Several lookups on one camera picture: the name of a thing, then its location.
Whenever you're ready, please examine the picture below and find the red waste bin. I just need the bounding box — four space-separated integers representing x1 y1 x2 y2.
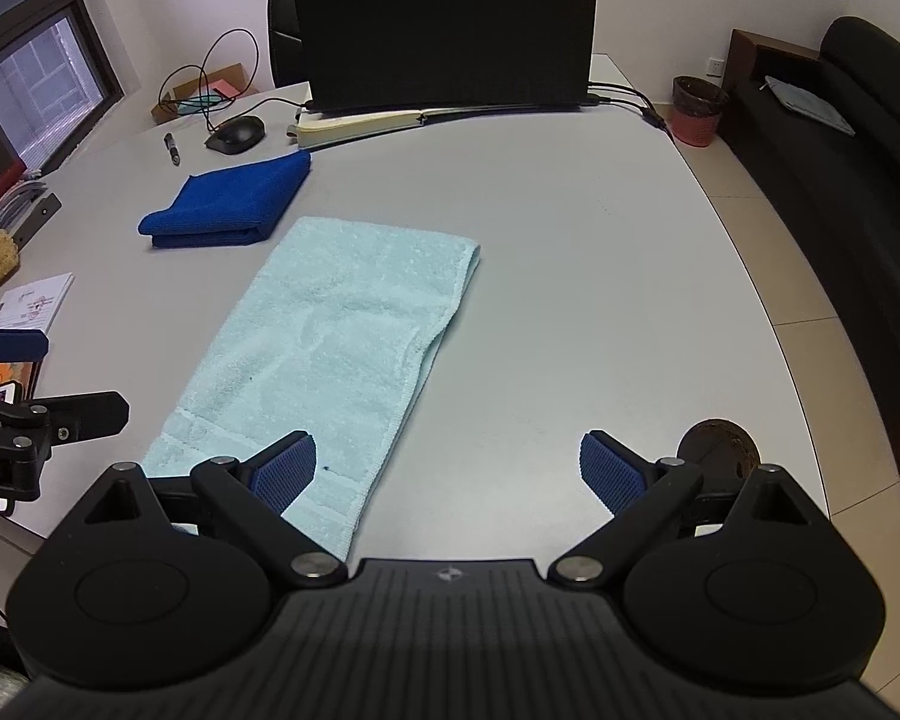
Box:
673 75 730 148

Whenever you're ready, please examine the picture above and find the black cable with ferrite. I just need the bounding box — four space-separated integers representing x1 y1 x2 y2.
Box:
589 96 676 140

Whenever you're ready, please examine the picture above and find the black mouse cable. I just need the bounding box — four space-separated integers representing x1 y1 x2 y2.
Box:
161 28 314 137

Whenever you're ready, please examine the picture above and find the folded dark blue cloth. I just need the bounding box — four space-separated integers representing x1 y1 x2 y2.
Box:
138 150 313 250

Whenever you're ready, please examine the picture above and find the colourful printed booklet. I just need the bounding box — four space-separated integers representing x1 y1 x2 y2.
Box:
0 361 42 400

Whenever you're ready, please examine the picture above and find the dark framed window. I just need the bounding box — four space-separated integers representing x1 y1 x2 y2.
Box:
0 0 125 181

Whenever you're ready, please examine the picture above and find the white printed booklet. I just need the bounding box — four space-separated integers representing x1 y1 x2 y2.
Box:
0 272 74 332

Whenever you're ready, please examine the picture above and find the brown round object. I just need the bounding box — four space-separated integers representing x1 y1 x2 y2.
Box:
677 418 760 481

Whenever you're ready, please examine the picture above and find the light blue towel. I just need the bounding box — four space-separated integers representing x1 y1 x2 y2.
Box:
142 216 482 554

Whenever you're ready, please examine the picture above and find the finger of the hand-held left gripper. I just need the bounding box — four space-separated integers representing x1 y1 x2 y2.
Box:
0 328 50 372
4 390 130 458

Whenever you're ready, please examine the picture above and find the black metal bracket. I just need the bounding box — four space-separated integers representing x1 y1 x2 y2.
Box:
11 193 62 250

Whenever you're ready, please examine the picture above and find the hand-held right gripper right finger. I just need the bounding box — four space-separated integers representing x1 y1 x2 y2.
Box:
547 431 832 587

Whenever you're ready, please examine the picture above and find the grey pouch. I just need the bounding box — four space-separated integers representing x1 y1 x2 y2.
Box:
763 75 857 137

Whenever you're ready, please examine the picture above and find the cream paper notebook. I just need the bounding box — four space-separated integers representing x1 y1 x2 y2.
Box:
294 109 428 149

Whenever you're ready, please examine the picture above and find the cardboard box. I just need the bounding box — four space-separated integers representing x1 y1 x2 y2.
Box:
151 64 260 126

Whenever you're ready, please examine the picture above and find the black computer mouse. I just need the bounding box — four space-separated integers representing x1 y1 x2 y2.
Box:
205 116 266 156

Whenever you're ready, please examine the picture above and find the stack of paper files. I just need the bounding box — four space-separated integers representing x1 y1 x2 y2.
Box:
0 165 50 256

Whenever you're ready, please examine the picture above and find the black laptop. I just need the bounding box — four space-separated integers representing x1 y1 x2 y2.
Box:
285 0 601 115

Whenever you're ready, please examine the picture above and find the black leather sofa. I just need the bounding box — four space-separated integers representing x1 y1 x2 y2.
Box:
720 15 900 511

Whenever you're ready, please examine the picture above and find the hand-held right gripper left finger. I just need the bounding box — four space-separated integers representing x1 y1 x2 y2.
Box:
82 431 350 587

